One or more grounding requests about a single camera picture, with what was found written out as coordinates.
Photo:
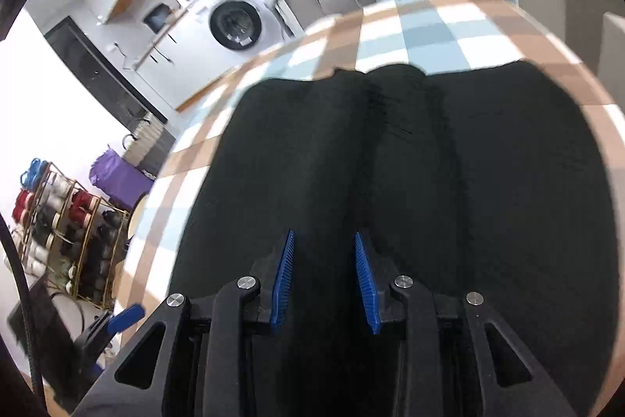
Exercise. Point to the black knit sweater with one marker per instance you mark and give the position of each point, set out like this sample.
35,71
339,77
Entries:
488,177

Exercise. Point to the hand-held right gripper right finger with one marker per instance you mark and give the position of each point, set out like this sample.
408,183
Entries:
366,285

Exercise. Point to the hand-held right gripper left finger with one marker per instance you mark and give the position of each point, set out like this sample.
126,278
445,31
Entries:
283,280

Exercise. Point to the metal shoe rack with shoes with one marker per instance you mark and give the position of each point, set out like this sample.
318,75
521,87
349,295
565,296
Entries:
73,231

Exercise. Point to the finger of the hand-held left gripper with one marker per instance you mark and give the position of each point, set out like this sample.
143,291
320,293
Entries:
126,318

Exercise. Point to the white washing machine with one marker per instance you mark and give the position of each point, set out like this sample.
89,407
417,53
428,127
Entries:
237,23

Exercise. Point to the woven laundry basket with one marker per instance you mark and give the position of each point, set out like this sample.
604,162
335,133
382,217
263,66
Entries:
146,143

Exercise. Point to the black door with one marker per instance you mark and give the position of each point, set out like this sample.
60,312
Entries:
97,70

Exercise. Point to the purple bag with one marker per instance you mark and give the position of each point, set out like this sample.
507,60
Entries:
117,182

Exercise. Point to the brown blue checkered tablecloth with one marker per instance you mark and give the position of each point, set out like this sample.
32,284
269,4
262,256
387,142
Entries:
415,26

